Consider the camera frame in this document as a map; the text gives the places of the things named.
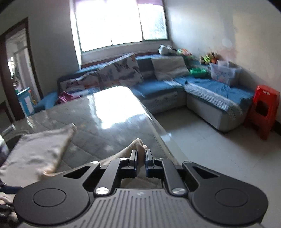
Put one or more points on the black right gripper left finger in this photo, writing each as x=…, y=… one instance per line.
x=115, y=172

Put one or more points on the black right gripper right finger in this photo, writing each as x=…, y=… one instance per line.
x=167, y=172

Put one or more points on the cream beige garment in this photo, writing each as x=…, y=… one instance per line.
x=37, y=156

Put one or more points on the magenta cloth on sofa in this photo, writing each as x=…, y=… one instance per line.
x=64, y=97

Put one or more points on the blue sectional sofa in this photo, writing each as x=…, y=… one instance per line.
x=224, y=107

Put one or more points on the butterfly print cushion left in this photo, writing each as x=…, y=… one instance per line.
x=88, y=83

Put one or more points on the butterfly print cushion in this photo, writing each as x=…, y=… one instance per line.
x=123, y=71
x=88, y=83

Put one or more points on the butterfly print cushion right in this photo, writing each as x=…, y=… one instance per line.
x=123, y=71

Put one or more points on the grey plain cushion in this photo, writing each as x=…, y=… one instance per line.
x=169, y=67

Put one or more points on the green plastic basin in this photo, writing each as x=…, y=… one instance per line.
x=198, y=72

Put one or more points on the clear plastic storage box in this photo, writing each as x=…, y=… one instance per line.
x=223, y=74

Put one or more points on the blue white cabinet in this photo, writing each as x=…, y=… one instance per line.
x=25, y=100

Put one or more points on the white plush toy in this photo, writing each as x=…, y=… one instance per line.
x=167, y=50

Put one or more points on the red plastic stool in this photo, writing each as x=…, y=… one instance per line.
x=263, y=110

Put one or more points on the window with green frame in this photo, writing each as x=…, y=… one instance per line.
x=109, y=23

